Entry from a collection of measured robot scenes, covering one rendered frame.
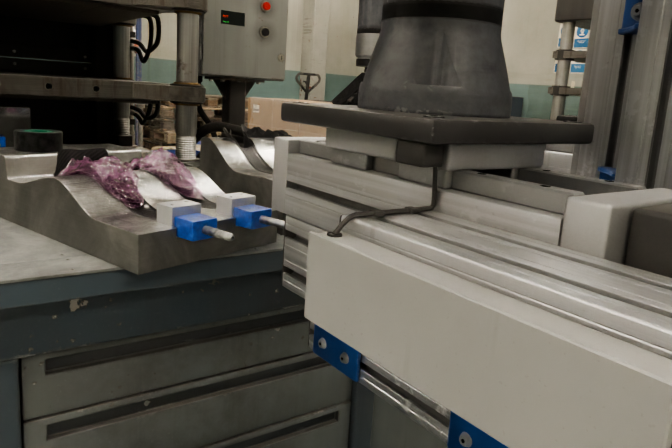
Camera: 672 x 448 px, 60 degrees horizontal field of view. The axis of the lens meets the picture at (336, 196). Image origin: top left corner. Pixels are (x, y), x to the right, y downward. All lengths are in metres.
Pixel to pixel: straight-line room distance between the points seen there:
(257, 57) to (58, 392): 1.27
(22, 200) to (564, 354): 0.91
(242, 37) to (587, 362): 1.71
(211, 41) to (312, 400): 1.13
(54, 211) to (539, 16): 7.81
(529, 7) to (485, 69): 7.99
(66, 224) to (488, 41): 0.66
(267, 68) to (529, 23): 6.77
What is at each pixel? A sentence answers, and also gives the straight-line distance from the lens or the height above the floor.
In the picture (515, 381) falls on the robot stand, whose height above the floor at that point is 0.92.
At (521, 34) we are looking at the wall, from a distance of 8.53.
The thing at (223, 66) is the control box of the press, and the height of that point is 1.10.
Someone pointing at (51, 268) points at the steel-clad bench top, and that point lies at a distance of 0.85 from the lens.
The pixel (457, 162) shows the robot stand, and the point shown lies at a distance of 0.50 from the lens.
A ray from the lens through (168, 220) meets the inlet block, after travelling 0.83.
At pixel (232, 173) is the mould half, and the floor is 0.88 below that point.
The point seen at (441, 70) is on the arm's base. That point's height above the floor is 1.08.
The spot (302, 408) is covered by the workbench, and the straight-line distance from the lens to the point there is 1.16.
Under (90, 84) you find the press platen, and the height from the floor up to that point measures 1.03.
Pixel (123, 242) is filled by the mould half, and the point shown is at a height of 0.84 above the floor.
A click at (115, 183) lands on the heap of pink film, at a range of 0.95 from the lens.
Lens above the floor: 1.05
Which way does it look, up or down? 10 degrees down
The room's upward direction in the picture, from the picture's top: 4 degrees clockwise
